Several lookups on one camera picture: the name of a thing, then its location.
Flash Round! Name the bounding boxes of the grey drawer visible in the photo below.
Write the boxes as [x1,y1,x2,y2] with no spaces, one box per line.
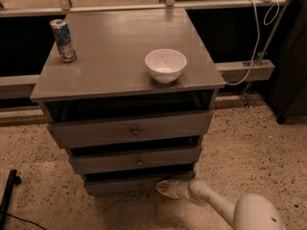
[69,145,201,174]
[47,110,213,149]
[83,171,196,196]

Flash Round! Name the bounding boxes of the black bar on floor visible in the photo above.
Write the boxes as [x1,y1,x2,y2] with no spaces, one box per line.
[0,170,21,230]

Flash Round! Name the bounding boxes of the grey bottom drawer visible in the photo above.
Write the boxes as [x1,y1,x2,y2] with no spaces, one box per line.
[83,171,196,196]

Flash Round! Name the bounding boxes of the white hanging cable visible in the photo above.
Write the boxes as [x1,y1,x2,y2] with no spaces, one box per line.
[223,0,280,87]

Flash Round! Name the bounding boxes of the dark cabinet at right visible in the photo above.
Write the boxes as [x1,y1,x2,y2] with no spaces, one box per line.
[268,0,307,124]

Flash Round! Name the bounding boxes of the white ceramic bowl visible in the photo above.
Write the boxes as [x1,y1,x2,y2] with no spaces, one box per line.
[145,49,187,83]

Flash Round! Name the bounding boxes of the grey metal rail frame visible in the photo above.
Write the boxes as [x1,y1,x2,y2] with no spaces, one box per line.
[0,0,291,101]

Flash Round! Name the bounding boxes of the grey wooden drawer cabinet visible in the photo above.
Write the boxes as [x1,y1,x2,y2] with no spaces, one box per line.
[31,9,224,182]

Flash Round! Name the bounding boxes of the blue silver drink can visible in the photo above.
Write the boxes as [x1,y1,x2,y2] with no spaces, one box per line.
[50,19,77,62]

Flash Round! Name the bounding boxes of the thin metal diagonal rod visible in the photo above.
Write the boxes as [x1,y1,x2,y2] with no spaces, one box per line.
[238,0,292,108]

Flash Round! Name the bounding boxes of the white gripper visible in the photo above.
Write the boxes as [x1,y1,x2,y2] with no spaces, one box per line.
[155,179,190,199]

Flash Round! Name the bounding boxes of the grey middle drawer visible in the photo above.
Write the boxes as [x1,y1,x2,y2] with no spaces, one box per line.
[69,145,201,174]

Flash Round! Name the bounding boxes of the thin black floor cable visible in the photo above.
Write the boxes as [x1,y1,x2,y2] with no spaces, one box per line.
[5,210,52,230]

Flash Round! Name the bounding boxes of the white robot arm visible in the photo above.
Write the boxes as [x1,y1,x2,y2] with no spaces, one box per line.
[155,178,286,230]

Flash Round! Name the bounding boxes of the grey top drawer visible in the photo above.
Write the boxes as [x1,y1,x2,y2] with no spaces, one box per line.
[47,110,213,149]

